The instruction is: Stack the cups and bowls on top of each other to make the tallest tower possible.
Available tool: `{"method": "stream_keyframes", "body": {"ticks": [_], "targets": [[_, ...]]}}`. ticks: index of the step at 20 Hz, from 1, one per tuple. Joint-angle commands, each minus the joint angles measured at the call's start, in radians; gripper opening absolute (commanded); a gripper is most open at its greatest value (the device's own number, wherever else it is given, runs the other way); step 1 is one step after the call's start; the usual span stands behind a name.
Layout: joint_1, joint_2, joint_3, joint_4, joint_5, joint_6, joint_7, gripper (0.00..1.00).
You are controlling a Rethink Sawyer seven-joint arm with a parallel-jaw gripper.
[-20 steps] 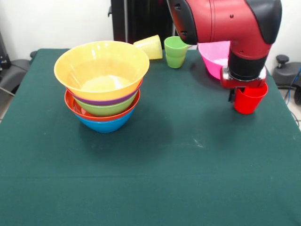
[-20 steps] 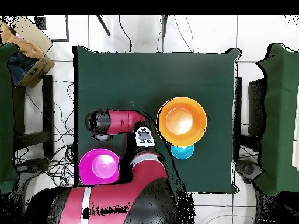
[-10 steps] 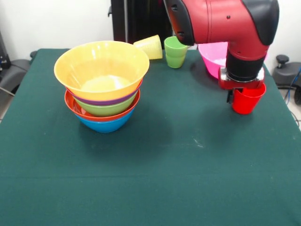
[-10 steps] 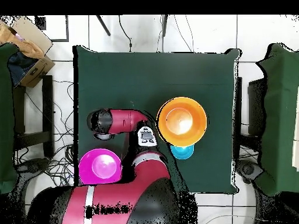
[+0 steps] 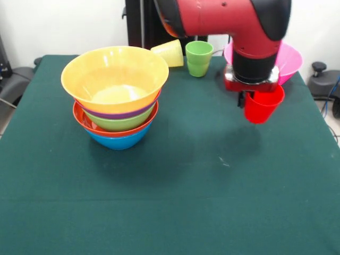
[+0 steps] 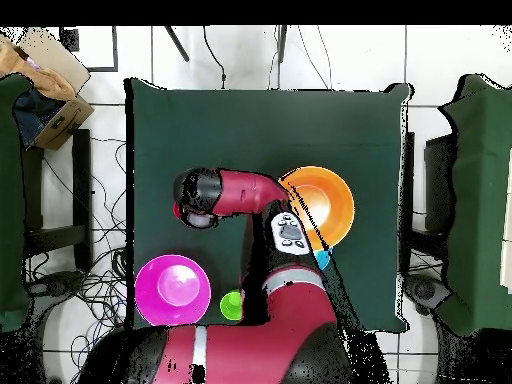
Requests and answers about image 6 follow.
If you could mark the brown cardboard box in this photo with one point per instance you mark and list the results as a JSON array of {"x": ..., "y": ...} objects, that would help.
[{"x": 64, "y": 124}]

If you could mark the black stand leg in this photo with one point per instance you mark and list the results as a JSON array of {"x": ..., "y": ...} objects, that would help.
[
  {"x": 178, "y": 44},
  {"x": 281, "y": 44}
]

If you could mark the dark green tablecloth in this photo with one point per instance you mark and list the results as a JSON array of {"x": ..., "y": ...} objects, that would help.
[{"x": 320, "y": 120}]

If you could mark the blue cloth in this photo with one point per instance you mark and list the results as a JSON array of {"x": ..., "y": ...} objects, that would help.
[{"x": 34, "y": 112}]

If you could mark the small blue plastic bowl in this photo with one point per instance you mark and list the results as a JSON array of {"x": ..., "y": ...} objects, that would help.
[{"x": 324, "y": 258}]

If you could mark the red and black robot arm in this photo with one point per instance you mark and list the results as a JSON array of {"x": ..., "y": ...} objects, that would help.
[{"x": 256, "y": 352}]

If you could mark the orange plastic bowl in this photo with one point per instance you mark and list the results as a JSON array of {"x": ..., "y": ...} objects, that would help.
[{"x": 332, "y": 204}]

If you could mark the grey metal frame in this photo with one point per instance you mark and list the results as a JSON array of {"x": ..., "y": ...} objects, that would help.
[{"x": 115, "y": 48}]

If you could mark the green-covered side table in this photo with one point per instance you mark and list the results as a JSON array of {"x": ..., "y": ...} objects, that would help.
[
  {"x": 10, "y": 200},
  {"x": 480, "y": 200}
]

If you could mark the green plastic cup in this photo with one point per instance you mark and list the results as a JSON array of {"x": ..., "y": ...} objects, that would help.
[{"x": 231, "y": 306}]

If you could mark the beige cardboard sheet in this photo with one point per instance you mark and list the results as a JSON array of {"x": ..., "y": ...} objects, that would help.
[{"x": 60, "y": 56}]

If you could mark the pink plastic bowl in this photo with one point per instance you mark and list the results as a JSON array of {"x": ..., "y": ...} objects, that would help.
[{"x": 172, "y": 292}]

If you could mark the black chair frame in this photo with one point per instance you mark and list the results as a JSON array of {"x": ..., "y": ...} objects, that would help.
[
  {"x": 82, "y": 200},
  {"x": 438, "y": 180}
]

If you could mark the red plastic cup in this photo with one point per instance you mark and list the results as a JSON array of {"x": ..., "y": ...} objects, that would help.
[{"x": 176, "y": 210}]

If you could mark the tan cloth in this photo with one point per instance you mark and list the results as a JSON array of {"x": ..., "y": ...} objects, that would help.
[{"x": 52, "y": 84}]

